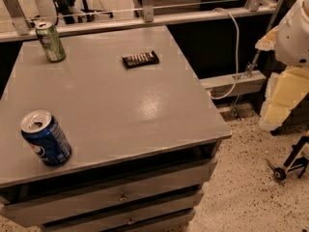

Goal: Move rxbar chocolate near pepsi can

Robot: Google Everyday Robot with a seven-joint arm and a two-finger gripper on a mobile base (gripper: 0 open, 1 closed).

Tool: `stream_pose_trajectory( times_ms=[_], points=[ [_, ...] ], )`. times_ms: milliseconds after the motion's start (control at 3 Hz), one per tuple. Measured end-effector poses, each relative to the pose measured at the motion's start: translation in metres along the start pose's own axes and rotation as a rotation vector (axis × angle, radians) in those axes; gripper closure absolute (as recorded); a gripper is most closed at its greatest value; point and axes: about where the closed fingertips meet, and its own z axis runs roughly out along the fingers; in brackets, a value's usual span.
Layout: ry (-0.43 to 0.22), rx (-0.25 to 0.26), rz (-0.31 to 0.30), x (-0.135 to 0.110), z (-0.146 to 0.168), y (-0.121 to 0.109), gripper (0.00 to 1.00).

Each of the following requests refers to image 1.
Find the black wheeled cart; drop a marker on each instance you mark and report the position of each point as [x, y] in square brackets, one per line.
[297, 159]

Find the grey drawer cabinet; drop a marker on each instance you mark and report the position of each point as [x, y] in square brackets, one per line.
[143, 139]

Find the dark chocolate rxbar wrapper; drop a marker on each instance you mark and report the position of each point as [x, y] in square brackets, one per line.
[141, 59]

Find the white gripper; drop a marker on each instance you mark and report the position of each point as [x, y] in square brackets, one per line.
[294, 38]

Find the black office chair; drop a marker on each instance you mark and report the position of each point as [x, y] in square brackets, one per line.
[71, 14]

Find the green soda can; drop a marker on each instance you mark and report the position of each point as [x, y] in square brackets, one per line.
[50, 41]

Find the blue pepsi can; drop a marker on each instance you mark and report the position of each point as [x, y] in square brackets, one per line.
[43, 133]

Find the white cylinder post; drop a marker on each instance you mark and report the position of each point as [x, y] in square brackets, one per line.
[47, 10]

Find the grey metal rail frame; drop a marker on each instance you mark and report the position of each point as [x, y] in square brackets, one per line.
[19, 17]

